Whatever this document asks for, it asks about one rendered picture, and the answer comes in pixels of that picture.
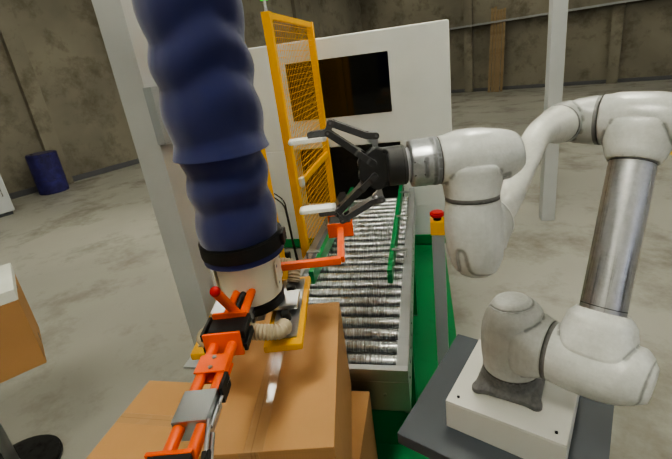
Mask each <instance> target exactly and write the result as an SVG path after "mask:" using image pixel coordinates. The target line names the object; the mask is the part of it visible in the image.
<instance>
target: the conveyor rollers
mask: <svg viewBox="0 0 672 459"><path fill-rule="evenodd" d="M396 203H397V197H394V198H385V202H384V203H382V204H377V205H374V206H372V207H370V208H369V209H367V210H366V211H364V212H362V213H361V214H359V215H357V216H356V217H354V218H352V222H353V232H354V235H353V236H344V243H345V262H343V263H341V264H340V265H332V266H323V267H322V269H321V271H320V274H319V276H318V278H317V280H316V283H315V284H311V283H310V292H309V300H308V304H319V303H330V302H339V303H340V310H341V316H355V317H342V324H343V327H371V328H343V331H344V338H345V339H380V340H398V331H399V329H374V328H399V317H400V303H401V289H402V276H403V262H404V251H397V252H396V261H395V270H394V279H393V283H388V279H387V265H388V258H389V251H390V244H391V238H392V231H393V224H394V217H395V210H396ZM407 207H408V197H402V206H401V215H407ZM406 220H407V217H400V224H399V234H398V243H397V248H405V234H406ZM332 256H337V237H336V238H335V240H334V242H333V244H332V247H331V249H330V251H329V253H328V256H327V257H332ZM345 345H346V351H347V352H382V353H397V345H398V341H360V340H345ZM347 359H348V364H369V365H396V359H397V355H382V354H348V353H347Z"/></svg>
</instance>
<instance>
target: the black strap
mask: <svg viewBox="0 0 672 459"><path fill-rule="evenodd" d="M286 238H287V235H286V230H285V227H282V226H281V224H280V223H279V222H277V231H276V233H274V234H273V235H272V236H271V237H270V238H269V239H267V240H265V241H263V242H260V243H258V244H256V245H253V246H250V247H247V248H243V249H238V250H233V251H225V252H218V251H207V250H206V249H204V248H203V247H202V246H201V245H200V243H199V242H198V247H199V251H200V255H201V258H202V260H203V261H204V262H205V263H207V264H210V265H213V266H220V267H230V266H239V265H244V264H248V263H252V262H255V261H258V260H261V259H263V258H265V257H267V256H269V255H271V254H273V253H274V252H275V251H277V250H278V249H279V248H280V247H281V245H285V242H286Z"/></svg>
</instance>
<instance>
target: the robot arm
mask: <svg viewBox="0 0 672 459"><path fill-rule="evenodd" d="M332 128H335V129H338V130H340V131H343V132H346V133H349V134H352V135H354V136H357V137H360V138H363V139H367V142H368V143H371V144H372V146H371V147H370V148H369V149H368V150H366V151H364V150H362V149H361V148H359V147H357V146H355V145H354V144H352V143H351V142H349V141H348V140H346V139H345V138H343V137H342V136H340V135H339V134H337V133H336V132H334V131H332ZM327 137H328V138H329V139H331V140H332V141H334V142H335V143H337V144H338V145H340V146H341V147H343V148H345V149H346V150H348V151H349V152H351V153H352V154H354V155H355V156H356V157H358V161H357V165H358V169H359V172H358V174H359V179H360V182H359V183H358V185H357V186H356V187H355V188H354V189H353V190H352V191H351V192H350V193H349V194H348V195H347V196H346V197H345V198H344V199H343V200H342V201H341V202H340V203H339V204H338V205H337V206H336V204H335V203H327V204H319V205H310V206H302V207H300V211H299V213H300V215H305V214H314V213H319V216H320V217H325V216H336V217H338V219H339V221H340V223H341V224H344V223H346V222H348V221H349V220H351V219H352V218H354V217H356V216H357V215H359V214H361V213H362V212H364V211H366V210H367V209H369V208H370V207H372V206H374V205H377V204H382V203H384V202H385V198H384V195H383V192H382V188H384V187H386V186H396V185H404V184H407V183H408V181H409V182H410V184H411V186H412V187H418V186H427V185H438V184H442V185H443V189H444V195H445V210H444V231H445V240H446V247H447V251H448V255H449V258H450V261H451V263H452V265H453V266H454V268H455V269H456V270H457V271H459V272H460V273H461V274H462V275H464V276H467V277H471V278H486V277H489V276H491V275H492V274H494V273H495V272H496V271H497V270H498V268H499V266H500V264H501V262H502V260H503V255H504V249H506V247H507V243H508V240H509V238H510V236H511V234H512V232H513V230H514V217H515V215H516V214H517V212H518V210H519V208H520V206H521V204H522V202H523V200H524V198H525V195H526V193H527V191H528V188H529V186H530V184H531V182H532V179H533V177H534V175H535V172H536V170H537V168H538V165H539V163H540V161H541V158H542V156H543V154H544V152H545V150H546V148H547V146H548V144H549V143H555V144H558V143H565V142H571V143H579V144H591V145H602V146H603V153H604V156H605V159H606V161H607V162H608V165H607V170H606V175H605V180H604V185H603V190H602V195H601V199H600V204H599V209H598V214H597V219H596V224H595V229H594V234H593V239H592V244H591V249H590V254H589V259H588V264H587V269H586V274H585V279H584V284H583V289H582V294H581V299H580V304H576V305H574V306H572V307H571V308H569V309H568V310H567V312H566V314H565V316H564V318H563V320H562V322H558V321H556V320H555V319H553V318H552V317H550V316H549V315H547V314H546V313H545V312H543V309H542V307H541V306H540V305H539V304H538V303H537V302H536V301H535V300H534V299H533V298H531V297H529V296H527V295H525V294H523V293H520V292H503V293H500V294H498V295H497V296H495V297H494V299H493V300H492V301H491V303H490V304H489V306H488V307H487V308H486V310H485V313H484V315H483V319H482V325H481V350H482V357H483V364H482V367H481V370H480V372H479V375H478V377H477V379H476V380H475V381H474V382H473V384H472V391H473V392H474V393H477V394H485V395H489V396H492V397H496V398H499V399H502V400H505V401H509V402H512V403H515V404H519V405H522V406H525V407H527V408H529V409H531V410H532V411H535V412H540V411H542V408H543V404H542V400H541V399H542V394H543V389H544V384H545V380H546V381H549V382H551V383H553V384H555V385H557V386H558V387H561V388H563V389H565V390H567V391H570V392H572V393H575V394H577V395H580V396H582V397H585V398H588V399H591V400H594V401H597V402H600V403H604V404H609V405H616V406H636V405H645V404H647V403H648V402H649V400H650V398H651V396H652V393H653V391H654V388H655V385H656V382H657V379H658V376H659V371H660V369H659V366H658V364H657V361H656V358H655V357H654V355H653V354H652V352H651V351H650V350H649V349H647V348H645V347H642V346H640V338H639V329H638V327H637V325H636V324H635V322H634V321H633V319H632V318H630V317H628V311H629V306H630V301H631V296H632V291H633V286H634V281H635V276H636V271H637V266H638V261H639V256H640V251H641V246H642V241H643V236H644V230H645V228H646V223H647V218H648V213H649V208H650V203H651V198H652V193H653V188H654V183H655V178H656V173H657V166H660V165H661V164H662V163H663V162H664V161H665V160H666V159H667V157H668V155H669V154H670V153H671V151H672V92H667V91H627V92H618V93H613V94H602V95H594V96H588V97H583V98H578V99H576V100H567V101H563V102H559V103H556V104H554V105H553V106H551V107H550V108H548V109H546V110H545V111H544V112H543V113H542V114H541V115H540V116H539V117H537V118H536V119H535V120H534V121H533V122H532V123H531V124H530V125H529V126H528V127H527V129H526V130H525V132H524V133H523V135H522V137H521V136H520V135H519V134H518V133H516V132H515V131H512V130H507V129H501V128H484V127H477V128H466V129H459V130H455V131H451V132H449V133H446V134H444V135H441V136H436V137H433V136H432V137H428V138H420V139H412V140H408V141H407V142H406V147H405V146H404V145H394V146H386V147H380V146H378V138H379V133H378V132H377V131H366V130H363V129H360V128H357V127H354V126H352V125H349V124H346V123H343V122H340V121H338V120H335V119H332V118H329V119H328V120H327V123H326V127H325V128H324V129H321V130H313V131H309V132H307V137H302V138H294V139H290V140H289V141H288V145H289V146H292V145H300V144H308V143H316V142H324V141H326V139H327ZM369 187H372V188H374V189H376V192H374V193H373V194H372V196H370V197H368V198H366V199H365V200H363V201H362V202H360V203H358V204H357V205H355V206H354V207H352V208H350V209H349V210H347V211H345V210H346V209H347V208H348V207H349V206H350V205H351V204H352V203H353V202H354V201H355V200H356V199H357V198H358V197H359V196H360V195H361V194H362V193H363V192H365V191H366V190H367V189H368V188H369ZM344 211H345V212H344ZM343 212H344V213H343Z"/></svg>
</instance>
